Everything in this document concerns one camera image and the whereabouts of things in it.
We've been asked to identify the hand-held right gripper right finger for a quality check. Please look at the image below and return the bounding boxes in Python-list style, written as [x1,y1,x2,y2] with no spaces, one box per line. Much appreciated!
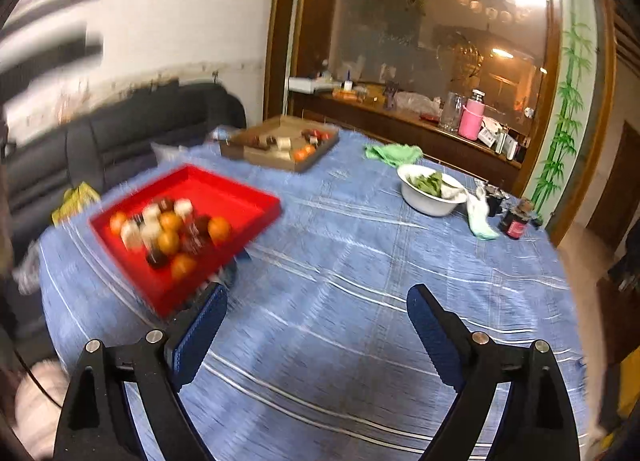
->
[406,284,582,461]

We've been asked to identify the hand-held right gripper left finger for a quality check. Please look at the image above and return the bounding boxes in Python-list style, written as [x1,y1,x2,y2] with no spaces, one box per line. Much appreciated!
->
[52,282,230,461]

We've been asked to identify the red tray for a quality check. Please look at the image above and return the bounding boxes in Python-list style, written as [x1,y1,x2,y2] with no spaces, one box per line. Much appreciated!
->
[89,164,282,319]

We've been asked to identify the white sock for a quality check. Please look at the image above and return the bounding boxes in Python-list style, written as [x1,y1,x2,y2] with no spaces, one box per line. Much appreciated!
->
[462,188,501,241]

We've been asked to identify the white bowl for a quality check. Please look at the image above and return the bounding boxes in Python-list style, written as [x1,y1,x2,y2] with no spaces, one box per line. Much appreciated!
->
[397,164,467,216]

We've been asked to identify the dark jar with red label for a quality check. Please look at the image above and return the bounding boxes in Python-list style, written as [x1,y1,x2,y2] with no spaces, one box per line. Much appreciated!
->
[498,198,533,240]

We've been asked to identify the small black object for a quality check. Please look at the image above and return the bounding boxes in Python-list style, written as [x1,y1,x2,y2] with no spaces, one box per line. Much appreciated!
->
[484,188,506,216]

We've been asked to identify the leafy greens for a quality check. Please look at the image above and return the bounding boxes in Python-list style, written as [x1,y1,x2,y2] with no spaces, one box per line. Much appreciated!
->
[412,172,451,198]

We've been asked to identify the yellow printed bag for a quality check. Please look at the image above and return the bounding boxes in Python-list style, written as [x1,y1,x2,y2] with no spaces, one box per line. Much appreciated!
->
[51,182,101,226]

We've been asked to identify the green cloth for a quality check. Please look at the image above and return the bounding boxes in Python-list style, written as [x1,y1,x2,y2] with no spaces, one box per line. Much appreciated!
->
[364,142,423,166]

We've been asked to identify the clear plastic bag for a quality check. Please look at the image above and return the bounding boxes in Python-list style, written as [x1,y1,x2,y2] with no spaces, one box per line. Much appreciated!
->
[15,241,43,292]
[152,142,193,164]

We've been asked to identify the cardboard box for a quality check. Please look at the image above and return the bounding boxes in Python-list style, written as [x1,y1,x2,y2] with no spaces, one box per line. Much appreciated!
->
[220,116,341,172]

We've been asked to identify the white containers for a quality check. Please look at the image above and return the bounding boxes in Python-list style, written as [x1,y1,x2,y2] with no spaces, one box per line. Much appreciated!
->
[477,121,526,162]

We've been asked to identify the wooden cabinet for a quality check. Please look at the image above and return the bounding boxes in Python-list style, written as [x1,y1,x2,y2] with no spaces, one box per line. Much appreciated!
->
[264,0,618,242]

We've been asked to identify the pink thermos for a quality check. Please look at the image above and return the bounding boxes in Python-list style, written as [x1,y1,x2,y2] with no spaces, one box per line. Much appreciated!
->
[459,91,486,140]

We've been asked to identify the black sofa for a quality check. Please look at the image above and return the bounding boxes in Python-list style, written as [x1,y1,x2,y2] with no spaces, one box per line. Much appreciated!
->
[0,81,248,337]

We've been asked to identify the glass pitcher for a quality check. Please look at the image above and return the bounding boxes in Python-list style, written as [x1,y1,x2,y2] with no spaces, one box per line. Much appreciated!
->
[439,92,466,132]

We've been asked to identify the crumpled plastic bag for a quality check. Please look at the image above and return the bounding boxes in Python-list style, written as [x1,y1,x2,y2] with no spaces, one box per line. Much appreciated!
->
[395,92,441,114]

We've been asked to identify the flat white box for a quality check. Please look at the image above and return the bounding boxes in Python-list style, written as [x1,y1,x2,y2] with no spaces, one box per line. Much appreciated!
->
[289,78,331,94]

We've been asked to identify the bamboo wall painting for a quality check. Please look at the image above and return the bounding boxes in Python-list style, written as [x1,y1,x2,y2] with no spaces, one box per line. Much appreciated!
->
[530,0,601,222]

